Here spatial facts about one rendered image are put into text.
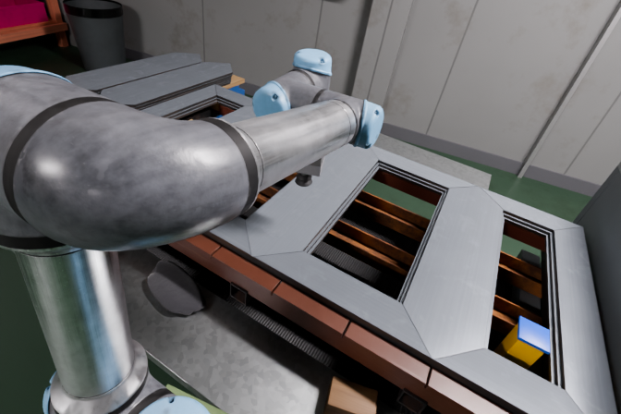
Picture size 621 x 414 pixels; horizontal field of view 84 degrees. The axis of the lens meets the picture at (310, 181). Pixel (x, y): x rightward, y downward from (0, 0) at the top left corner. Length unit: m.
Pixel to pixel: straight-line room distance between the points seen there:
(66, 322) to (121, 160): 0.25
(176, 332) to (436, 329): 0.60
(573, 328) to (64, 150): 1.02
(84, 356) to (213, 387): 0.42
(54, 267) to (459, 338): 0.74
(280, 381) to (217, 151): 0.69
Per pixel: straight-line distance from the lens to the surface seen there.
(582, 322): 1.09
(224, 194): 0.28
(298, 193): 1.06
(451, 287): 0.95
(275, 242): 0.90
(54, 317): 0.47
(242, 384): 0.89
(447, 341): 0.85
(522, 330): 0.90
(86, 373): 0.54
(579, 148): 3.62
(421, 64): 3.25
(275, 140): 0.35
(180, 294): 0.98
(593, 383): 0.99
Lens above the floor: 1.49
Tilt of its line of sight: 35 degrees down
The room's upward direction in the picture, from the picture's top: 10 degrees clockwise
